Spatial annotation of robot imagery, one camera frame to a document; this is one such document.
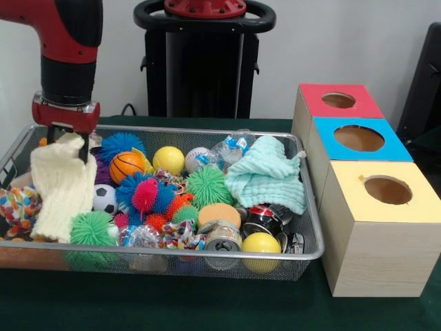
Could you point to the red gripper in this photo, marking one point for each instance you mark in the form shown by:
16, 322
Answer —
65, 117

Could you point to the cream knitted cloth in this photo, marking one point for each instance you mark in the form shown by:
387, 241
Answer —
62, 186

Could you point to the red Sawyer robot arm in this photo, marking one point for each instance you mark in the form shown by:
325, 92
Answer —
65, 34

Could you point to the clear mesh bin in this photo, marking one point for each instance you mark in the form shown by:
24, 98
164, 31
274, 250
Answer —
310, 265

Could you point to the wooden box with three holes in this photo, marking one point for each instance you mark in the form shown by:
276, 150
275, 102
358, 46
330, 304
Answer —
372, 241

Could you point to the purple spiky ball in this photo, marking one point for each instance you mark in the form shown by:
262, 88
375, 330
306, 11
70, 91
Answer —
102, 172

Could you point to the blue spiky ball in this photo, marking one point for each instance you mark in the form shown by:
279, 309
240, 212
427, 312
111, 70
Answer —
120, 145

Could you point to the orange toy basketball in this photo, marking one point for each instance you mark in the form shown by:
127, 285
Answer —
127, 167

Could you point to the small soccer ball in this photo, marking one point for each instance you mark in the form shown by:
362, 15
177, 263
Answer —
105, 198

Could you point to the green spiky ball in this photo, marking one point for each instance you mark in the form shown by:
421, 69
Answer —
93, 227
209, 186

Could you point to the yellow ball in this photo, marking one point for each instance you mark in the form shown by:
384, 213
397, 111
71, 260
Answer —
169, 160
262, 246

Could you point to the orange foam disc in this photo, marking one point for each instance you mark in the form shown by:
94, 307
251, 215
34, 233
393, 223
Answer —
219, 215

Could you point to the silver soda can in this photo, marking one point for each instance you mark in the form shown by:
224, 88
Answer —
224, 241

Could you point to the mint green cloth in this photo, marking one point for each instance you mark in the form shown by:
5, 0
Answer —
265, 176

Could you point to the dark green table cloth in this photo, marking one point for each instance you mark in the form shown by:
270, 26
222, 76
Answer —
207, 303

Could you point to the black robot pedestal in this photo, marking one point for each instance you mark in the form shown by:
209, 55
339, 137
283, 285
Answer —
200, 76

